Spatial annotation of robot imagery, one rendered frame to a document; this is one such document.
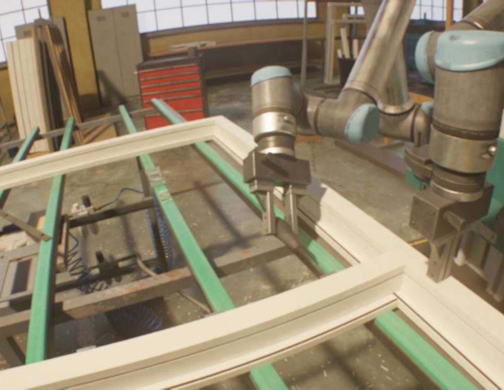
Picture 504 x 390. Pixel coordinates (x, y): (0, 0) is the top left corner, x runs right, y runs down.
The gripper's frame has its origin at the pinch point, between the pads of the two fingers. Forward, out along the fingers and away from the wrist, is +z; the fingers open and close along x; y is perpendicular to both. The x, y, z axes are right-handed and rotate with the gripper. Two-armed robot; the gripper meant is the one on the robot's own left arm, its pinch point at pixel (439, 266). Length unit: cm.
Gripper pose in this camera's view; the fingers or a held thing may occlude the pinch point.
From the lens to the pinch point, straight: 59.6
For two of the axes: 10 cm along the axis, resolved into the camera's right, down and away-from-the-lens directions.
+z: 0.7, 8.9, 4.5
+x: 9.2, -2.3, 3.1
